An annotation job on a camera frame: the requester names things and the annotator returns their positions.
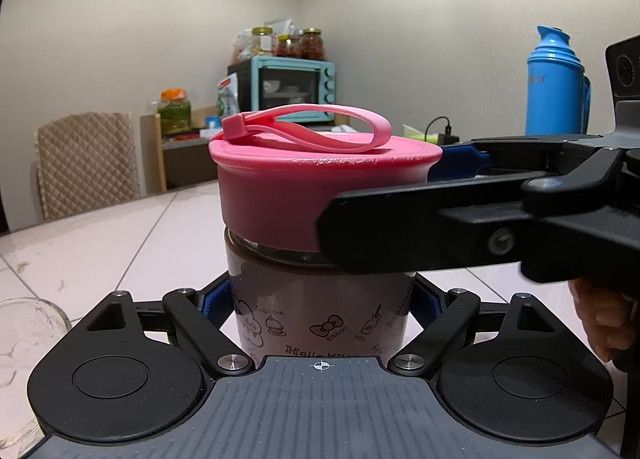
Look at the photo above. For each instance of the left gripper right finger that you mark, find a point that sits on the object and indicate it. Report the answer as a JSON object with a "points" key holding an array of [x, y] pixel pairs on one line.
{"points": [[512, 371]]}

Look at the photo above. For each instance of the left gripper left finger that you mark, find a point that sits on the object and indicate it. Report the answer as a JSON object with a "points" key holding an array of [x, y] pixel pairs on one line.
{"points": [[131, 370]]}

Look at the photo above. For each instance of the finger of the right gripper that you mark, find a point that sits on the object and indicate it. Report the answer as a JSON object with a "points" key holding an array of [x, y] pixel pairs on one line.
{"points": [[438, 225], [561, 158]]}

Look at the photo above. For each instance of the pink patterned thermos jar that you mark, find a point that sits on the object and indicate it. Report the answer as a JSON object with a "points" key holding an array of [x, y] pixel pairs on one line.
{"points": [[294, 304]]}

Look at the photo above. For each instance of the pink jar lid with strap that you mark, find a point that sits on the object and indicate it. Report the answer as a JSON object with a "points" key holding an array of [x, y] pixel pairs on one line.
{"points": [[276, 177]]}

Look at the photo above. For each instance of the person right hand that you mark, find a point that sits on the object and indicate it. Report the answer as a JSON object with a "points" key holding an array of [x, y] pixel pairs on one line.
{"points": [[603, 315]]}

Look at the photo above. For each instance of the black power adapter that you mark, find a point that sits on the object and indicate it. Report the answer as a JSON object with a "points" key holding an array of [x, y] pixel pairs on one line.
{"points": [[447, 138]]}

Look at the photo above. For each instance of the blue thermos flask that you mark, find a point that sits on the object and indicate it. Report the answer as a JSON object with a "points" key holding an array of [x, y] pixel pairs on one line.
{"points": [[558, 91]]}

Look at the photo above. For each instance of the clear glass cup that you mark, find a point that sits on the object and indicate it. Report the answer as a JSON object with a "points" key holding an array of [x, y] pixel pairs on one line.
{"points": [[29, 329]]}

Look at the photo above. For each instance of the red preserve jar right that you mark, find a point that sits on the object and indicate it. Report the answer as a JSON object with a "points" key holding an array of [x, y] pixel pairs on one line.
{"points": [[311, 44]]}

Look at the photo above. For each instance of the red preserve jar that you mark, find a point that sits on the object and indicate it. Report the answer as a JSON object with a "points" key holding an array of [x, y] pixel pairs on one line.
{"points": [[311, 44], [288, 46]]}

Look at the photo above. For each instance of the wooden side shelf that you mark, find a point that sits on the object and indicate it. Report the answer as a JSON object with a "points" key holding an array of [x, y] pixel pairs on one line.
{"points": [[166, 164]]}

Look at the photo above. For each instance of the quilted beige chair back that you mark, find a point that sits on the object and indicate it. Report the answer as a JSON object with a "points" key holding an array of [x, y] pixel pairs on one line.
{"points": [[84, 162]]}

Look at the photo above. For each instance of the red preserve jar middle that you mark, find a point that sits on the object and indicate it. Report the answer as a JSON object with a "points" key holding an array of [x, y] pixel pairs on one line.
{"points": [[288, 46]]}

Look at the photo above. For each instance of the teal toaster oven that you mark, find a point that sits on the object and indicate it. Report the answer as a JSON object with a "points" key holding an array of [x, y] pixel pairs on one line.
{"points": [[265, 82]]}

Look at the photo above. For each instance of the light jar yellow lid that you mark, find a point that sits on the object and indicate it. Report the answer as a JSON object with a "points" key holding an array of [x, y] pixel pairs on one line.
{"points": [[261, 41]]}

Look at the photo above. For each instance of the green pickle jar orange lid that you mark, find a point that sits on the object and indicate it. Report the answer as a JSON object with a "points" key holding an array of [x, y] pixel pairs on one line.
{"points": [[174, 109]]}

